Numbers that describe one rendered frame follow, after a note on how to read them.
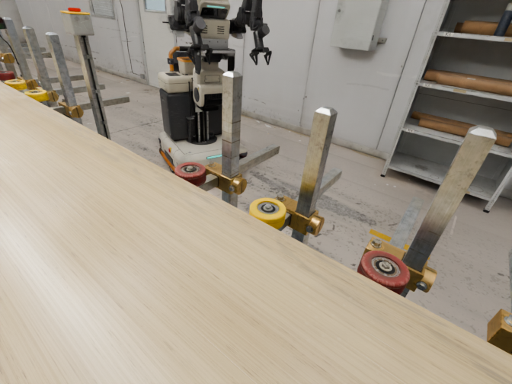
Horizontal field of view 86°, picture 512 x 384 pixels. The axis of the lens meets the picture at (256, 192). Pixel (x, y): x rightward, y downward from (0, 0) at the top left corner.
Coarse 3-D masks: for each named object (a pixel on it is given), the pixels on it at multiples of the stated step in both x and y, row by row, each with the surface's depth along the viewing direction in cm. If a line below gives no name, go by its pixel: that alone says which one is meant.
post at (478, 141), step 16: (480, 128) 40; (464, 144) 42; (480, 144) 40; (464, 160) 42; (480, 160) 41; (448, 176) 45; (464, 176) 43; (448, 192) 45; (464, 192) 44; (432, 208) 48; (448, 208) 46; (432, 224) 49; (416, 240) 52; (432, 240) 50; (416, 256) 53
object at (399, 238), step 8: (416, 200) 78; (408, 208) 74; (416, 208) 75; (408, 216) 71; (416, 216) 71; (400, 224) 68; (408, 224) 68; (400, 232) 65; (408, 232) 66; (392, 240) 63; (400, 240) 63; (400, 248) 61
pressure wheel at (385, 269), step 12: (372, 252) 50; (384, 252) 50; (360, 264) 48; (372, 264) 48; (384, 264) 47; (396, 264) 48; (372, 276) 45; (384, 276) 45; (396, 276) 46; (408, 276) 46; (396, 288) 44
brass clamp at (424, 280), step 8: (368, 248) 58; (376, 248) 59; (384, 248) 59; (392, 248) 59; (400, 256) 57; (424, 264) 56; (416, 272) 54; (424, 272) 54; (432, 272) 54; (416, 280) 54; (424, 280) 54; (432, 280) 53; (408, 288) 56; (416, 288) 55; (424, 288) 53
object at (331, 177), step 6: (336, 168) 91; (330, 174) 87; (336, 174) 88; (324, 180) 84; (330, 180) 84; (336, 180) 89; (324, 186) 81; (330, 186) 86; (324, 192) 83; (288, 216) 67; (288, 222) 69; (282, 228) 67
